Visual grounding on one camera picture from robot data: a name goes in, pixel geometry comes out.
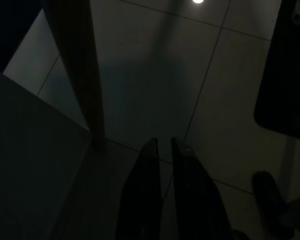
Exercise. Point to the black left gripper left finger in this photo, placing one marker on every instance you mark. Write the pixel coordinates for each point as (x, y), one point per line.
(140, 195)

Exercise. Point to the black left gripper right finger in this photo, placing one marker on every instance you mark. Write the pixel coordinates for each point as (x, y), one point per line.
(197, 197)

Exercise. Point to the wooden table leg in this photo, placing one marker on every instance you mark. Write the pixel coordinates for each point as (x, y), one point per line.
(77, 75)

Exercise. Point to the black rounded object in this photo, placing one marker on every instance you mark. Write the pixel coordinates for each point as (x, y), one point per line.
(285, 87)

